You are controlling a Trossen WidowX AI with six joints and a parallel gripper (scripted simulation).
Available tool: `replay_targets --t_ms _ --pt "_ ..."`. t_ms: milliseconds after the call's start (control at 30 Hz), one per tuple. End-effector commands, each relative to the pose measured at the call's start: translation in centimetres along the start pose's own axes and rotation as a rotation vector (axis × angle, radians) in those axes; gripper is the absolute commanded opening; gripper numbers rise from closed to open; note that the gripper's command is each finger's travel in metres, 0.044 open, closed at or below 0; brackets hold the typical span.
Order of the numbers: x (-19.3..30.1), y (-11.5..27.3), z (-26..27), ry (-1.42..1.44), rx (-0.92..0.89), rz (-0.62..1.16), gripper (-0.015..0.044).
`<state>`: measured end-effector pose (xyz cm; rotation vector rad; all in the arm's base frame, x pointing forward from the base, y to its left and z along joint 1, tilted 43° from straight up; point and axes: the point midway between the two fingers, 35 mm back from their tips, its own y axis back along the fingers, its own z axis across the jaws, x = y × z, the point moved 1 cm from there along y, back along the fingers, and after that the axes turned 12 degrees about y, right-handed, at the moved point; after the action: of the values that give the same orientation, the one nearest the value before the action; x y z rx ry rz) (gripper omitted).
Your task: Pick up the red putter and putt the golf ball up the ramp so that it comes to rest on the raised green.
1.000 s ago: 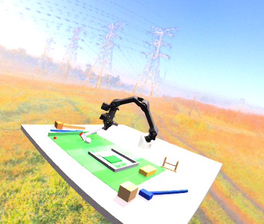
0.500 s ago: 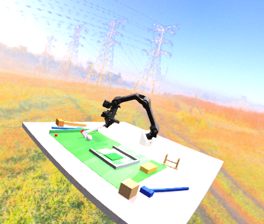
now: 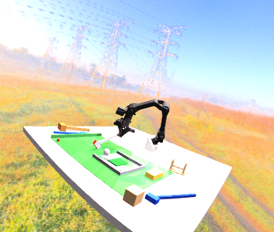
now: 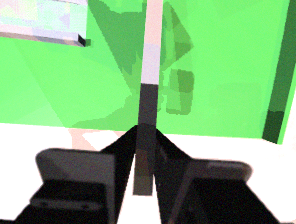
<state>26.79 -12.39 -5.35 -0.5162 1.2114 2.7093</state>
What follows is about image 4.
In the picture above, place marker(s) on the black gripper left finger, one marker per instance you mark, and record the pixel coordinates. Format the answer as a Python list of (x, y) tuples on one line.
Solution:
[(110, 165)]

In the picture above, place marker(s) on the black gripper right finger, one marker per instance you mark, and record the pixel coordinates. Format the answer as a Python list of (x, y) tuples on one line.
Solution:
[(174, 170)]

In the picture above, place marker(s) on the green flat mat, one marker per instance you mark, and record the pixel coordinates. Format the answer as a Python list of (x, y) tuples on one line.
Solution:
[(218, 60)]

